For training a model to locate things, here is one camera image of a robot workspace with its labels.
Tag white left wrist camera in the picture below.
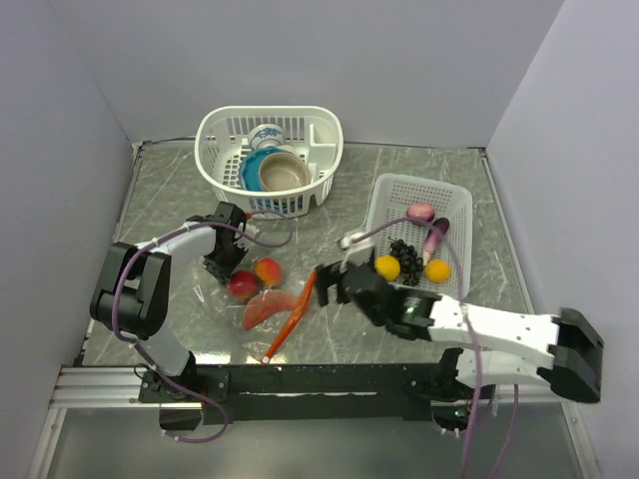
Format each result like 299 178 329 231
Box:
234 223 261 250

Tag small yellow fake fruit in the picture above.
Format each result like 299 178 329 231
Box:
424 258 451 283

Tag fake watermelon slice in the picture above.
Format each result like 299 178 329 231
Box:
242 289 298 330

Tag white dish rack basket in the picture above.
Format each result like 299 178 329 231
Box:
195 106 343 218

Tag white perforated plastic basket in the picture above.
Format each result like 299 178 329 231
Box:
365 174 473 299

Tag yellow fake lemon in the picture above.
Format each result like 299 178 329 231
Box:
374 255 401 281

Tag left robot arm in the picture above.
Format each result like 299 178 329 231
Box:
90 202 251 401

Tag purple fake eggplant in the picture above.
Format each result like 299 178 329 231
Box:
422 218 450 264

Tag clear zip top bag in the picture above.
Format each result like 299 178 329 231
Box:
193 256 317 365

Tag beige ceramic bowl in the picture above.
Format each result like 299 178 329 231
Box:
260 153 312 192

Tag red fake apple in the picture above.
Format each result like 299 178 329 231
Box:
228 270 261 301

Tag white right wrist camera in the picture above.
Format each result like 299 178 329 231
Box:
337 230 375 273

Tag dark fake grapes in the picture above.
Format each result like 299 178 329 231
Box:
390 239 424 286

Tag orange fake persimmon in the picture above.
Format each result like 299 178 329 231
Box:
254 257 284 287

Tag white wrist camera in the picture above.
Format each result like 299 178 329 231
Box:
337 230 375 273
234 223 261 250

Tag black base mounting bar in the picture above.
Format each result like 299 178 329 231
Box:
139 363 474 431

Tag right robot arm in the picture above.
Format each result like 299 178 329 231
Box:
315 262 604 404

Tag blue plate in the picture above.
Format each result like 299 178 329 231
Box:
239 148 277 192

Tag purple fake onion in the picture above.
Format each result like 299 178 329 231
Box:
406 203 436 224

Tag blue white porcelain bowl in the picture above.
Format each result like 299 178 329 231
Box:
248 124 286 151

